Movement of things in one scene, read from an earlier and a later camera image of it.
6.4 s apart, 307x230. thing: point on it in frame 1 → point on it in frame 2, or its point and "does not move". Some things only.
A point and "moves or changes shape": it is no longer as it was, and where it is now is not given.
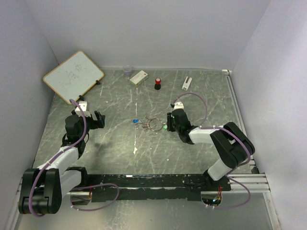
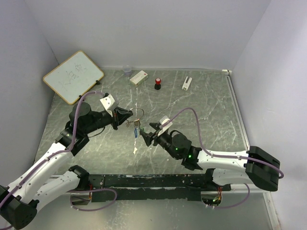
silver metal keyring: (156, 131) moves or changes shape
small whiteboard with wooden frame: (73, 77) does not move
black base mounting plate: (187, 187) does not move
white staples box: (140, 77) does not move
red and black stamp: (157, 85) does not move
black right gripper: (170, 118) → (148, 136)
